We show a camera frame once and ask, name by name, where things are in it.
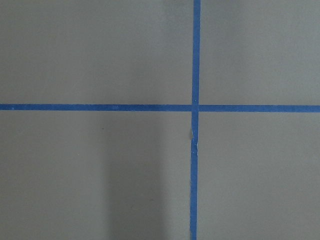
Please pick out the blue tape strip crosswise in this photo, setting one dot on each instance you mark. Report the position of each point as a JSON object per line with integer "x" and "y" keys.
{"x": 161, "y": 108}

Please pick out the blue tape strip lengthwise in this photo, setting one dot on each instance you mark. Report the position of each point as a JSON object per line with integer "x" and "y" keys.
{"x": 196, "y": 50}

